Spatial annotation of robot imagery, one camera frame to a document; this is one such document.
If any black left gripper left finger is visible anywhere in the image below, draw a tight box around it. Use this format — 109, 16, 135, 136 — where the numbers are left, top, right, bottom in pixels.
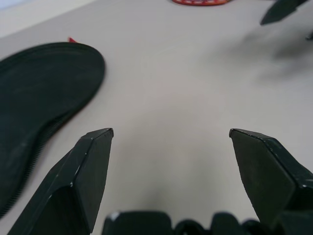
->
7, 127, 114, 235

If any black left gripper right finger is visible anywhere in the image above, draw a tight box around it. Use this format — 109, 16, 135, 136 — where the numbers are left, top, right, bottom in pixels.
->
229, 128, 313, 225

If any red object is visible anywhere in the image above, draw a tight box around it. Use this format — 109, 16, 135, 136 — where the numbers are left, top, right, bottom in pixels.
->
171, 0, 230, 6

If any black and red paddle case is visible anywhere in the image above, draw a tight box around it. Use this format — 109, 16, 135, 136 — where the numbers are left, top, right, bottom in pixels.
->
0, 36, 106, 219

